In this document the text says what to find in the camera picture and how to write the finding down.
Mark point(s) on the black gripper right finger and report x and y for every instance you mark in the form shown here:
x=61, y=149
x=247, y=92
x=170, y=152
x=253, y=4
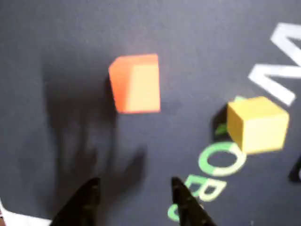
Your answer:
x=188, y=209

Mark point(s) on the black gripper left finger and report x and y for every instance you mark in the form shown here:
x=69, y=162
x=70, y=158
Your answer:
x=82, y=204

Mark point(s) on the orange block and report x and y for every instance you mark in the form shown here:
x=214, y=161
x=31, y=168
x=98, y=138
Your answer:
x=138, y=87

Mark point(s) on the dark WOWROBO mat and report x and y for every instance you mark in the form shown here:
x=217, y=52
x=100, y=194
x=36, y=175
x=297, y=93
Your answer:
x=70, y=47

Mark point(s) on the yellow block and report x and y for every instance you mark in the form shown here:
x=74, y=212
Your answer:
x=261, y=127

